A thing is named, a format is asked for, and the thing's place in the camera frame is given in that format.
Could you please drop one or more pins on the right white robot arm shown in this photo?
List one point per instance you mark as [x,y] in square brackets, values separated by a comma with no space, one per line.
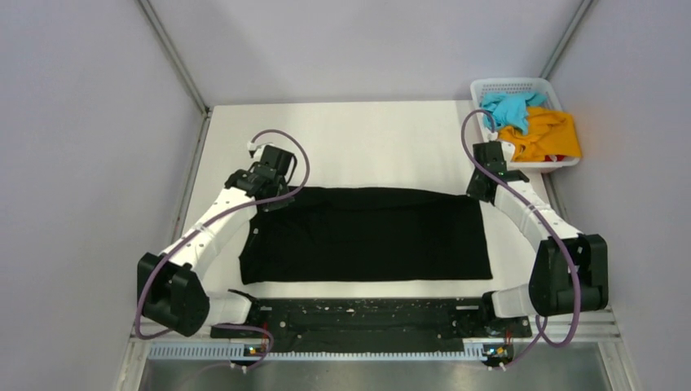
[570,269]

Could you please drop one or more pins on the light blue t-shirt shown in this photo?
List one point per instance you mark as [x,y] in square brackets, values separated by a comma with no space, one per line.
[509,109]

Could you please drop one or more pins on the aluminium frame rail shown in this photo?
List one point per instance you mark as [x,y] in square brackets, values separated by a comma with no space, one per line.
[597,326]

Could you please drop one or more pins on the white plastic basket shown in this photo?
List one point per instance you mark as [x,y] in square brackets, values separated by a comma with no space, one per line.
[515,85]

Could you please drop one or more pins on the orange t-shirt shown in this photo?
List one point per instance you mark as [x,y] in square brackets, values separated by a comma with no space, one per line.
[549,133]

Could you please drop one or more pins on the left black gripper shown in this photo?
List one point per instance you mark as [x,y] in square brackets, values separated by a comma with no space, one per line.
[277,204]

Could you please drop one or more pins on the white slotted cable duct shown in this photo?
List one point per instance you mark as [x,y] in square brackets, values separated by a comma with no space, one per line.
[248,350]

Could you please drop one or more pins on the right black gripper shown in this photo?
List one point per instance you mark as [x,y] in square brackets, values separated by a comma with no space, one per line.
[472,190]

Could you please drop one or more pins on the black t-shirt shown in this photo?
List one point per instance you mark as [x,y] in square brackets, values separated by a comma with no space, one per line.
[370,234]

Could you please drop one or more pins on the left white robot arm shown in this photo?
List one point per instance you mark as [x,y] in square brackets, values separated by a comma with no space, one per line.
[169,284]

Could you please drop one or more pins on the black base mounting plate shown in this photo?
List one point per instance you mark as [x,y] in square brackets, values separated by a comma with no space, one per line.
[359,326]

